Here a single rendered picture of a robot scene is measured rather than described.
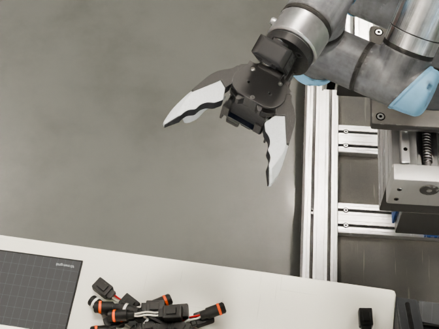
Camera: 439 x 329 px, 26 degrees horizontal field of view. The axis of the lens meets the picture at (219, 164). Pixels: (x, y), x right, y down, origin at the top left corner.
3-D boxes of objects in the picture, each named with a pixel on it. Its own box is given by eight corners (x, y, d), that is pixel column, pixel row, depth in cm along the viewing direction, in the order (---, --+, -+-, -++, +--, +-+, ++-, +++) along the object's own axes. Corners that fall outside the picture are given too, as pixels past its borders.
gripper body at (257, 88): (264, 148, 125) (306, 83, 130) (276, 116, 117) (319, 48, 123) (214, 120, 126) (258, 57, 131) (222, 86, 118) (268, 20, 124)
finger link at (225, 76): (200, 118, 119) (262, 97, 122) (201, 111, 118) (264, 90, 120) (185, 87, 121) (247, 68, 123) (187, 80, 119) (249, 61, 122)
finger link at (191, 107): (162, 144, 122) (227, 122, 124) (164, 121, 116) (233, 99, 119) (153, 124, 123) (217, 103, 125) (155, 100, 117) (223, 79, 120)
